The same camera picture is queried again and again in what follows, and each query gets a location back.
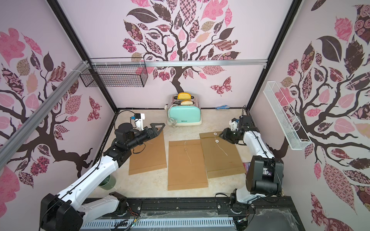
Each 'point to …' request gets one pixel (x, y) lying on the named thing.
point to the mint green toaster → (185, 110)
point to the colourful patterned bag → (246, 165)
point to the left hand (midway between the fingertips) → (160, 129)
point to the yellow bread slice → (184, 96)
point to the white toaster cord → (171, 121)
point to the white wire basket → (296, 129)
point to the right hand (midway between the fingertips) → (222, 138)
